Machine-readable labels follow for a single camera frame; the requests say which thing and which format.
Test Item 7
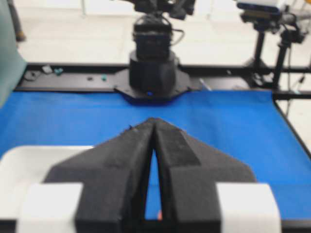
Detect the black camera tripod stand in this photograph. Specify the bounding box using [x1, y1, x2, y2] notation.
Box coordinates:
[240, 11, 306, 89]

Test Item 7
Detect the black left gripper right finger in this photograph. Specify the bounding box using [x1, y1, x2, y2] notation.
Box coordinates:
[153, 118, 282, 233]

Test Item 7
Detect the blue white camera box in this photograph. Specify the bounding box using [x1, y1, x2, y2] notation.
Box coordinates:
[236, 0, 286, 14]

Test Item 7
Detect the white plastic case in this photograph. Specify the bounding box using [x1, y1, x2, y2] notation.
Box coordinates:
[0, 146, 93, 220]

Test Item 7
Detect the green cloth curtain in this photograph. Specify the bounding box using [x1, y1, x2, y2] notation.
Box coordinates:
[0, 0, 27, 106]

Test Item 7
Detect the blue table mat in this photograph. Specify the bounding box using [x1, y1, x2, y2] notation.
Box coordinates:
[0, 91, 311, 219]

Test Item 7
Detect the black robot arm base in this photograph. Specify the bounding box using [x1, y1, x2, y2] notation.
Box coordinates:
[113, 0, 195, 101]

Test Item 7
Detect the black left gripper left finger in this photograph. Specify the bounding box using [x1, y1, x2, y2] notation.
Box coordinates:
[17, 117, 155, 233]

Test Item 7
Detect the black table frame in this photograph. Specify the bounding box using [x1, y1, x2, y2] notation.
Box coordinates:
[14, 62, 311, 233]

